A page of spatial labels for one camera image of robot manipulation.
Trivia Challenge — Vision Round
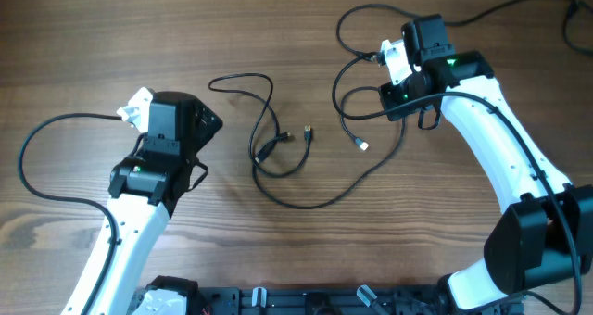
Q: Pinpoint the black USB cable bundle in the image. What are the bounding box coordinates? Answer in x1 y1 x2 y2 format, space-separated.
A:
251 85 409 210

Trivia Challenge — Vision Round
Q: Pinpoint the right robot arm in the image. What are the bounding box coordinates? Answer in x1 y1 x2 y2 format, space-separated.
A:
377 15 592 312

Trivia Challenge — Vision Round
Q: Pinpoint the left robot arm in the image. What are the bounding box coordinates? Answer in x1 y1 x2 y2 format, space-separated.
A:
63 87 222 314

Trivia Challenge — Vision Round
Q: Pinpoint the left camera black cable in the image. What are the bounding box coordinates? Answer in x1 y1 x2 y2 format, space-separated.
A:
17 113 124 315

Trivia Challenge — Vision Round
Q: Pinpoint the black base frame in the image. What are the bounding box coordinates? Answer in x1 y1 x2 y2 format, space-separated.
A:
132 275 524 315

